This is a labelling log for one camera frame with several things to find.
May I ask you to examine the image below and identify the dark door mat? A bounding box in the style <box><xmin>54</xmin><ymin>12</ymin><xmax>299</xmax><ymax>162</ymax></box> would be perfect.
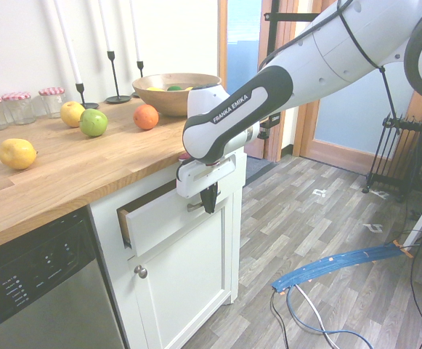
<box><xmin>244</xmin><ymin>156</ymin><xmax>279</xmax><ymax>183</ymax></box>

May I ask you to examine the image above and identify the black floor cable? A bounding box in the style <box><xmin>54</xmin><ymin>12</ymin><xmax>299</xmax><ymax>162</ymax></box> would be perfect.
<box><xmin>269</xmin><ymin>289</ymin><xmax>291</xmax><ymax>349</ymax></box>

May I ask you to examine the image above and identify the wooden framed glass door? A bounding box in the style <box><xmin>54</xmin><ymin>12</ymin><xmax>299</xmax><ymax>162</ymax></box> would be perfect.
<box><xmin>292</xmin><ymin>89</ymin><xmax>422</xmax><ymax>167</ymax></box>

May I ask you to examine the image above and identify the blue floor cable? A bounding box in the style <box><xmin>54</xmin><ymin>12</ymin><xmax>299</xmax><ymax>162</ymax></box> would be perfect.
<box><xmin>285</xmin><ymin>282</ymin><xmax>379</xmax><ymax>349</ymax></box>

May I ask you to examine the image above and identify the black Ulanzi camera clamp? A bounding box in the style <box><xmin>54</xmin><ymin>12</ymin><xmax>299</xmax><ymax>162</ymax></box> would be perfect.
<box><xmin>259</xmin><ymin>113</ymin><xmax>283</xmax><ymax>141</ymax></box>

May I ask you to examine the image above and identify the green apple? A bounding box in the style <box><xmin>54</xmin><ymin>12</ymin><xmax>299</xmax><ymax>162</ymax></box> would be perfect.
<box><xmin>78</xmin><ymin>108</ymin><xmax>109</xmax><ymax>138</ymax></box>

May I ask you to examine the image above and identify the black candle holder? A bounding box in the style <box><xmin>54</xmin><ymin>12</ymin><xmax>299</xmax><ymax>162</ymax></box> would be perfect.
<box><xmin>131</xmin><ymin>60</ymin><xmax>145</xmax><ymax>99</ymax></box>
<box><xmin>75</xmin><ymin>82</ymin><xmax>100</xmax><ymax>111</ymax></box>
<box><xmin>104</xmin><ymin>50</ymin><xmax>133</xmax><ymax>105</ymax></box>

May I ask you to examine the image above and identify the stainless steel dishwasher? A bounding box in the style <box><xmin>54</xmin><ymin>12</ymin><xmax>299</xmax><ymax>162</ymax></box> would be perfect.
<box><xmin>0</xmin><ymin>206</ymin><xmax>126</xmax><ymax>349</ymax></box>

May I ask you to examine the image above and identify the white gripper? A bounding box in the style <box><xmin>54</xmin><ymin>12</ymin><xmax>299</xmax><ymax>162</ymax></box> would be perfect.
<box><xmin>176</xmin><ymin>153</ymin><xmax>238</xmax><ymax>215</ymax></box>

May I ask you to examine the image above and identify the yellow pear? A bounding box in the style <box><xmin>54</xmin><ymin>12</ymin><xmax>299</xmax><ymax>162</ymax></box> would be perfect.
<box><xmin>0</xmin><ymin>137</ymin><xmax>38</xmax><ymax>171</ymax></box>

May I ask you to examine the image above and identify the white wooden drawer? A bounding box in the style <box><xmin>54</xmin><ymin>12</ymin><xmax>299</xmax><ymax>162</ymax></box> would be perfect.
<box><xmin>117</xmin><ymin>173</ymin><xmax>234</xmax><ymax>260</ymax></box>

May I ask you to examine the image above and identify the orange peach fruit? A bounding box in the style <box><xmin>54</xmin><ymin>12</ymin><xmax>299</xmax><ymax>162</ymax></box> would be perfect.
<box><xmin>132</xmin><ymin>103</ymin><xmax>160</xmax><ymax>131</ymax></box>

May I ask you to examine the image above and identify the yellow apple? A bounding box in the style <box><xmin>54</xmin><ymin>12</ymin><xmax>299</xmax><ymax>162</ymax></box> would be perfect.
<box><xmin>59</xmin><ymin>100</ymin><xmax>87</xmax><ymax>129</ymax></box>

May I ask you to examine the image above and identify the tall white candle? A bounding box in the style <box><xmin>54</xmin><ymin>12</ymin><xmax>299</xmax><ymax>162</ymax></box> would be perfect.
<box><xmin>97</xmin><ymin>0</ymin><xmax>113</xmax><ymax>53</ymax></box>
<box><xmin>128</xmin><ymin>0</ymin><xmax>142</xmax><ymax>63</ymax></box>
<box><xmin>52</xmin><ymin>0</ymin><xmax>83</xmax><ymax>86</ymax></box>

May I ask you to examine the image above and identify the large wooden bowl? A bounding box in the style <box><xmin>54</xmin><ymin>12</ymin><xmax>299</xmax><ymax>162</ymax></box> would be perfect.
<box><xmin>131</xmin><ymin>73</ymin><xmax>223</xmax><ymax>118</ymax></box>

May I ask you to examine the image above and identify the wooden door frame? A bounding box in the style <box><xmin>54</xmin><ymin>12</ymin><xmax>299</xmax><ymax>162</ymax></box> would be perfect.
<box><xmin>215</xmin><ymin>0</ymin><xmax>301</xmax><ymax>163</ymax></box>

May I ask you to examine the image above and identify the black tripod stand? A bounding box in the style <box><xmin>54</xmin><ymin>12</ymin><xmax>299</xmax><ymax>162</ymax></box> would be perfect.
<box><xmin>362</xmin><ymin>115</ymin><xmax>422</xmax><ymax>204</ymax></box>

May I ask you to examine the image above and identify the black wall mounted rack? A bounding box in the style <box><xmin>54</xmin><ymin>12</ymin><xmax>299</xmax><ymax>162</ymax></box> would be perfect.
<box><xmin>264</xmin><ymin>0</ymin><xmax>321</xmax><ymax>59</ymax></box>

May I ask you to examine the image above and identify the white floor cable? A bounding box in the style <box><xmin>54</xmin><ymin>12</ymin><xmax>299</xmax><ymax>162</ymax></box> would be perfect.
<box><xmin>293</xmin><ymin>284</ymin><xmax>339</xmax><ymax>349</ymax></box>

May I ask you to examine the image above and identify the white kitchen cabinet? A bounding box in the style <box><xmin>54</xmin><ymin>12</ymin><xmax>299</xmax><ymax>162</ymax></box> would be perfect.
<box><xmin>88</xmin><ymin>145</ymin><xmax>248</xmax><ymax>349</ymax></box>

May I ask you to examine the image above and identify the blue floor cable cover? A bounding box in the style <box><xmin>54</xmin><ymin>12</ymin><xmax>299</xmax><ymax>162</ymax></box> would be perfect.
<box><xmin>271</xmin><ymin>242</ymin><xmax>415</xmax><ymax>294</ymax></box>

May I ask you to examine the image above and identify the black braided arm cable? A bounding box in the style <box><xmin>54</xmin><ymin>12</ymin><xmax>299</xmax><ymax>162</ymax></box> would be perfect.
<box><xmin>256</xmin><ymin>0</ymin><xmax>406</xmax><ymax>123</ymax></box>

